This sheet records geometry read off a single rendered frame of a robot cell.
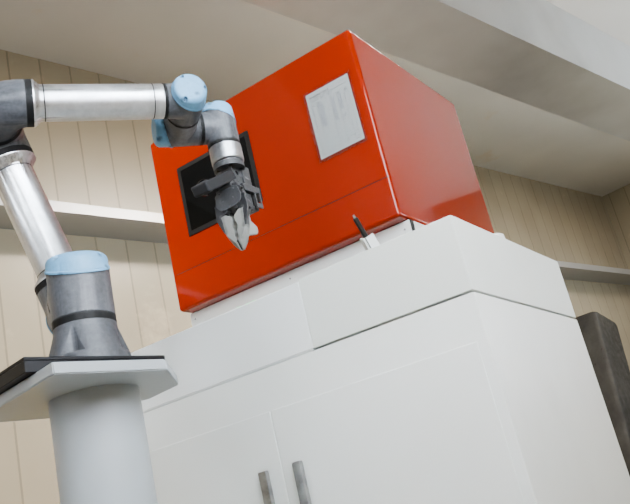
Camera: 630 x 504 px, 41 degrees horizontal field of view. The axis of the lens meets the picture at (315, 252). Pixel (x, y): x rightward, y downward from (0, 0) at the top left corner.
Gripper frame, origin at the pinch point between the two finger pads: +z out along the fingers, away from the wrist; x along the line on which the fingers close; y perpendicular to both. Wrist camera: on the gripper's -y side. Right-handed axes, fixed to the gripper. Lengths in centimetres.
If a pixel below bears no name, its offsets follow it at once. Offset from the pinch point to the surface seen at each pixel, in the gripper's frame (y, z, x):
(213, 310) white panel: 58, -9, 56
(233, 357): -4.1, 24.6, 4.7
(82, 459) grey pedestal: -43, 42, 10
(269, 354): -4.1, 26.7, -4.4
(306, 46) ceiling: 292, -238, 120
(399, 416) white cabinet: -4, 46, -30
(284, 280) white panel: 58, -9, 28
